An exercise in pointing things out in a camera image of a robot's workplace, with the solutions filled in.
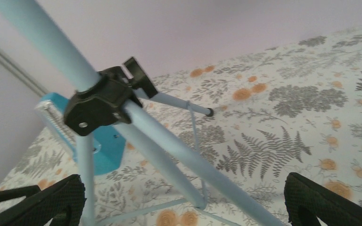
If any light blue music stand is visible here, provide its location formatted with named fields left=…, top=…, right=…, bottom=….
left=0, top=0, right=282, bottom=226

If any blue metronome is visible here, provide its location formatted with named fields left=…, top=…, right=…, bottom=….
left=35, top=92, right=126, bottom=176

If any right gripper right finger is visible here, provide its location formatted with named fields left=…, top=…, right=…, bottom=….
left=284, top=172, right=362, bottom=226

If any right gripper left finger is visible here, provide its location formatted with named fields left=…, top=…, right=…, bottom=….
left=0, top=174, right=86, bottom=226

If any floral patterned table mat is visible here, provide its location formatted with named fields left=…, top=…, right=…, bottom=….
left=0, top=26, right=362, bottom=226

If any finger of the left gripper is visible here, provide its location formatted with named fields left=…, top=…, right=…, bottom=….
left=0, top=185, right=41, bottom=202

